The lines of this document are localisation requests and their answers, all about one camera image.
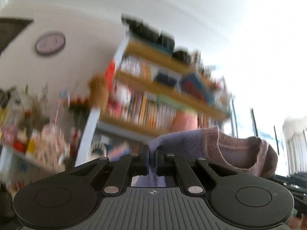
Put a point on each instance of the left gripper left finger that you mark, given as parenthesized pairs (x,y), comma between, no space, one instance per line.
(68,198)

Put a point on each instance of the purple and pink sweater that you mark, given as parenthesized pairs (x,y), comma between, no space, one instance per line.
(251,155)

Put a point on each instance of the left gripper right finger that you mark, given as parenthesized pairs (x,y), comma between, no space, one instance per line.
(238,198)

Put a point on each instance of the white wooden bookshelf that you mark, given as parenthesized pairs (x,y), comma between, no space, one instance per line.
(149,89)

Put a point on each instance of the round pink wall clock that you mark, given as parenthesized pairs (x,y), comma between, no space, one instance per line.
(50,43)

